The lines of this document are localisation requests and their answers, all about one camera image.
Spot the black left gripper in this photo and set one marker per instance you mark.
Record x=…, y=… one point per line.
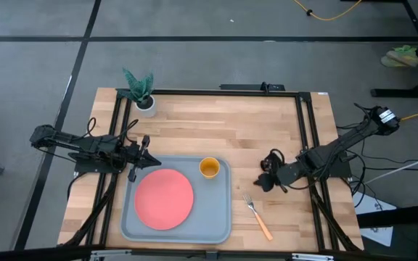
x=134, y=156

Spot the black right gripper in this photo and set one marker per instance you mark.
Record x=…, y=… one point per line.
x=283, y=174

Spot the pink round plate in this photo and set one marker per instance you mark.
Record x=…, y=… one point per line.
x=163, y=199

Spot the yellow ribbed cup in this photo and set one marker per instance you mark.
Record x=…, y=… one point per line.
x=209, y=168

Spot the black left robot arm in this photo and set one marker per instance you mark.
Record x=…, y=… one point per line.
x=85, y=143

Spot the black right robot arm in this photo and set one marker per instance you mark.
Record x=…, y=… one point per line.
x=339, y=150

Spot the grey plastic tray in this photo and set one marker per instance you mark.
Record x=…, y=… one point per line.
x=209, y=217

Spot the white plant pot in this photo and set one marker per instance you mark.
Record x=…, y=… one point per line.
x=149, y=110

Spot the green spiky plant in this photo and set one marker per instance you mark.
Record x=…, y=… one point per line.
x=140, y=90

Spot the black bar fixture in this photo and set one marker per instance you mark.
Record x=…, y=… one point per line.
x=241, y=87

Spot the white paper sheet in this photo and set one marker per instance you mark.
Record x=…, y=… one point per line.
x=377, y=235
x=366, y=206

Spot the black furniture base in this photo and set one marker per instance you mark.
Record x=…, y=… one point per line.
x=394, y=219

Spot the green and yellow bundle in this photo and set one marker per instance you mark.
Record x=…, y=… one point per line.
x=399, y=58

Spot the black desk leg frame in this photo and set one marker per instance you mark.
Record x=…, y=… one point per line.
x=401, y=93

